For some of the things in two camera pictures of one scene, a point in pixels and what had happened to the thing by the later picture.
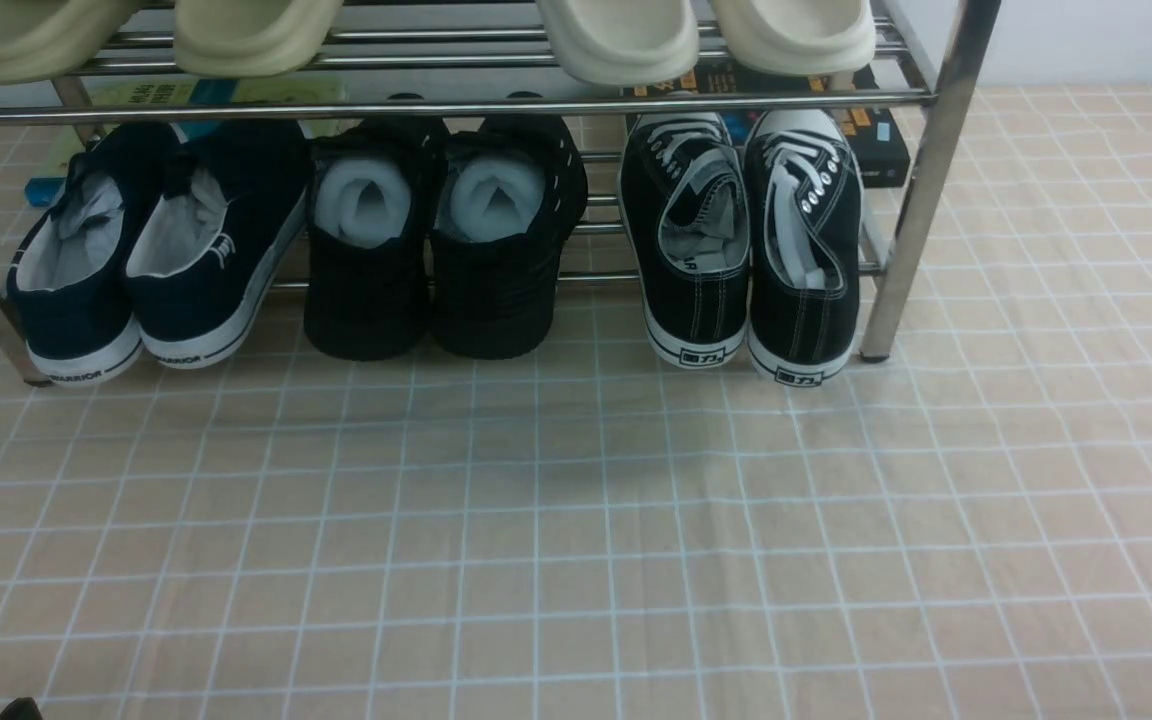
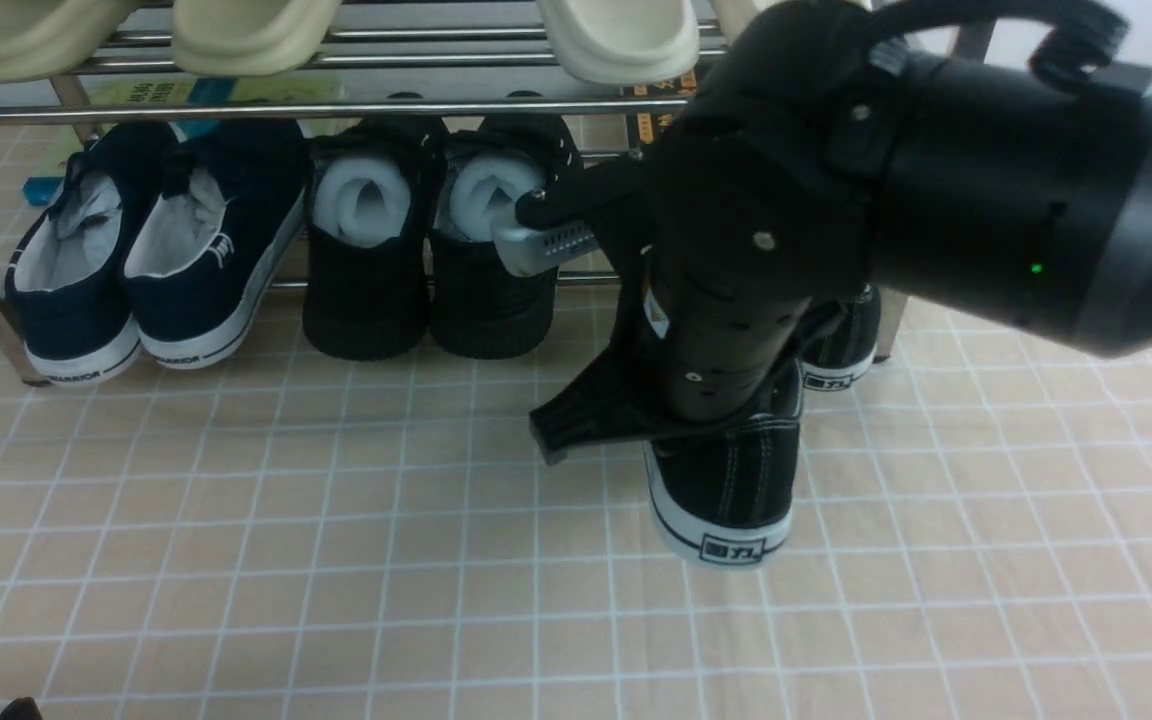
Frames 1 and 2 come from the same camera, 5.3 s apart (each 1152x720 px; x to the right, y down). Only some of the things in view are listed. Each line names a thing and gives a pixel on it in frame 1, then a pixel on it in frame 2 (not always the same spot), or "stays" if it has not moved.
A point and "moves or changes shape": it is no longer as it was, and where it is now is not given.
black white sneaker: [686, 214] moves or changes shape
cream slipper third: [622, 43] stays
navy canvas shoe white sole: [220, 238] stays
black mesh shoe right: [505, 195] stays
